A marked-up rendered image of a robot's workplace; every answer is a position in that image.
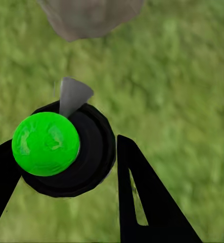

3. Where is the pesticide atomizer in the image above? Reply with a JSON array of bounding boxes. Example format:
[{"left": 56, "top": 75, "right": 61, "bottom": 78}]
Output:
[{"left": 12, "top": 76, "right": 117, "bottom": 198}]

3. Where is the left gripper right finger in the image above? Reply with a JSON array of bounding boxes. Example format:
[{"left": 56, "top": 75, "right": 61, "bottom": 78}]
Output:
[{"left": 116, "top": 135, "right": 202, "bottom": 243}]

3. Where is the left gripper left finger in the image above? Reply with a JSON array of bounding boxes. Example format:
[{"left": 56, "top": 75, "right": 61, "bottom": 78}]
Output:
[{"left": 0, "top": 139, "right": 21, "bottom": 217}]

